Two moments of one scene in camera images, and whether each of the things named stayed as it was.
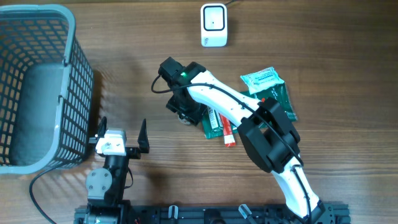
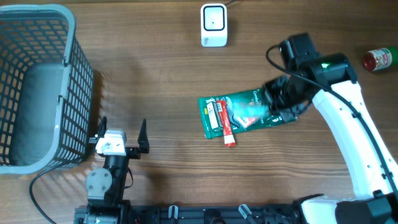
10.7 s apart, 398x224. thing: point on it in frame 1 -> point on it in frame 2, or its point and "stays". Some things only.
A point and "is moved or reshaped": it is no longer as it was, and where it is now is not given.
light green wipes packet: (257, 81) is moved or reshaped
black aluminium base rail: (229, 214) stays
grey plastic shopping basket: (46, 89) stays
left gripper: (134, 153) stays
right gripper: (192, 115) -> (286, 113)
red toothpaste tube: (229, 139) stays
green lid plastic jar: (183, 121) -> (378, 59)
